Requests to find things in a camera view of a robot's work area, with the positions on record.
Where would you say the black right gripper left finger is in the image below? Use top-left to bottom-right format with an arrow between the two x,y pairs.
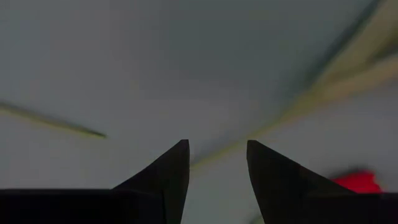
113,139 -> 190,224

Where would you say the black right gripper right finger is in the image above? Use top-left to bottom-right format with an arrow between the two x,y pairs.
246,139 -> 355,224

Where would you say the red artificial tulip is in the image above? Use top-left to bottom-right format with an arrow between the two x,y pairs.
331,169 -> 383,194

